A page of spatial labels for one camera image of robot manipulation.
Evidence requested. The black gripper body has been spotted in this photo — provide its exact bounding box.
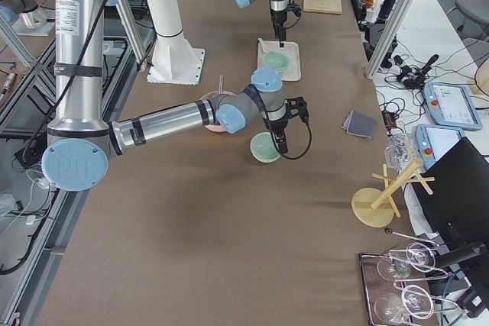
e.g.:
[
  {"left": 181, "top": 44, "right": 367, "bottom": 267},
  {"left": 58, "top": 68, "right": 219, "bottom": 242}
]
[
  {"left": 266, "top": 117, "right": 287, "bottom": 142},
  {"left": 270, "top": 9, "right": 287, "bottom": 34}
]

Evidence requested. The green bowl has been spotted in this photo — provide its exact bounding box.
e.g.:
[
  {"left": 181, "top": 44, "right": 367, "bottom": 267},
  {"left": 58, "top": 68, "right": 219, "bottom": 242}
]
[
  {"left": 262, "top": 51, "right": 290, "bottom": 65},
  {"left": 264, "top": 63, "right": 289, "bottom": 73},
  {"left": 249, "top": 132, "right": 280, "bottom": 163}
]

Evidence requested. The green bowl on tray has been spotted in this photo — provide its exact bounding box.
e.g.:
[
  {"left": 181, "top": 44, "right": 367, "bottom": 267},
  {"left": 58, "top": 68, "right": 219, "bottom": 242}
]
[{"left": 264, "top": 63, "right": 289, "bottom": 73}]

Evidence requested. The bamboo cutting board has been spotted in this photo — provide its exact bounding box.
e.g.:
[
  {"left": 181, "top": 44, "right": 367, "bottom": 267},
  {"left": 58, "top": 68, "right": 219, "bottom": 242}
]
[{"left": 302, "top": 0, "right": 342, "bottom": 15}]

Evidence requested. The cream bunny tray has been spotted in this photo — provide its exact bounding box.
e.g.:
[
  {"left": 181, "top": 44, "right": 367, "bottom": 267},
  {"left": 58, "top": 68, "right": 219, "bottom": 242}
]
[{"left": 257, "top": 38, "right": 301, "bottom": 82}]

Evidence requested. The pink bowl with ice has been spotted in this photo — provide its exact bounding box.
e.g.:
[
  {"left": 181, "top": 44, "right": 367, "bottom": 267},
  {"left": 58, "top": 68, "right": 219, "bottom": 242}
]
[{"left": 199, "top": 90, "right": 238, "bottom": 134}]

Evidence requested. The grey folded cloth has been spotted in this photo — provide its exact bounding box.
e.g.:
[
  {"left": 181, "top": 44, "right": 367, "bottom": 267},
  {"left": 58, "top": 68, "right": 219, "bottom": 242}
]
[{"left": 342, "top": 111, "right": 377, "bottom": 140}]

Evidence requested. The wooden mug tree stand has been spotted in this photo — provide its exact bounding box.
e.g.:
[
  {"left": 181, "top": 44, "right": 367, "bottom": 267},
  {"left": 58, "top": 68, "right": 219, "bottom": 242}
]
[{"left": 351, "top": 158, "right": 435, "bottom": 228}]

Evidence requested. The black thermos bottle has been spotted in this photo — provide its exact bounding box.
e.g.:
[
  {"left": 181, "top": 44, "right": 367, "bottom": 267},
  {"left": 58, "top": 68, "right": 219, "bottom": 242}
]
[{"left": 377, "top": 0, "right": 397, "bottom": 24}]

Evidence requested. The clear glass pitcher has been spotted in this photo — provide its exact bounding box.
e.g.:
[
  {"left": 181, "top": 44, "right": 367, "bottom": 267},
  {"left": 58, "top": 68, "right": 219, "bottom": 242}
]
[{"left": 384, "top": 133, "right": 415, "bottom": 171}]

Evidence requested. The near teach pendant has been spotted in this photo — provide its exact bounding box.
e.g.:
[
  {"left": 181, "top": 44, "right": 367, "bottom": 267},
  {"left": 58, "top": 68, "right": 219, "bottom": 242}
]
[{"left": 415, "top": 124, "right": 465, "bottom": 169}]

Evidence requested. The teach pendant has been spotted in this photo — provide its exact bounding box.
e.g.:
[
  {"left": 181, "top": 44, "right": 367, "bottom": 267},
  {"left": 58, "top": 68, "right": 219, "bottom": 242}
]
[
  {"left": 423, "top": 82, "right": 483, "bottom": 131},
  {"left": 415, "top": 124, "right": 465, "bottom": 169}
]

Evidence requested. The far teach pendant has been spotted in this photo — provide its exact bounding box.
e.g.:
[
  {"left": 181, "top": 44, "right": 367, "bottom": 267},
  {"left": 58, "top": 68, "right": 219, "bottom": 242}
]
[{"left": 423, "top": 82, "right": 483, "bottom": 131}]

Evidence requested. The upper wine glass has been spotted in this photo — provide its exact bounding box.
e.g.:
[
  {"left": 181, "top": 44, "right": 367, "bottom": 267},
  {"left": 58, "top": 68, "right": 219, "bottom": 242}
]
[{"left": 377, "top": 242, "right": 435, "bottom": 281}]

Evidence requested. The black monitor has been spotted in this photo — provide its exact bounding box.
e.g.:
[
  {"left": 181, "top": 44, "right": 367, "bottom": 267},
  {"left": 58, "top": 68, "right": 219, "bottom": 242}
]
[{"left": 413, "top": 137, "right": 488, "bottom": 265}]

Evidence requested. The lower wine glass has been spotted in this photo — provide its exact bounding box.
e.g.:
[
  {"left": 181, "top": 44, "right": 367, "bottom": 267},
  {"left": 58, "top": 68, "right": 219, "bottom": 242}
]
[{"left": 374, "top": 285, "right": 434, "bottom": 325}]

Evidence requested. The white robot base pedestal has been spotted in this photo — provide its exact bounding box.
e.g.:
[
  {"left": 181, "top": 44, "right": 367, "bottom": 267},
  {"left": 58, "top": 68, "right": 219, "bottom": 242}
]
[{"left": 147, "top": 0, "right": 205, "bottom": 86}]

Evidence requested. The wire wine glass rack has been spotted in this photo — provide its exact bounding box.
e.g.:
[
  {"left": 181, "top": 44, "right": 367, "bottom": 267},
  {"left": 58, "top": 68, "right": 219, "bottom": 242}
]
[{"left": 358, "top": 228, "right": 458, "bottom": 325}]

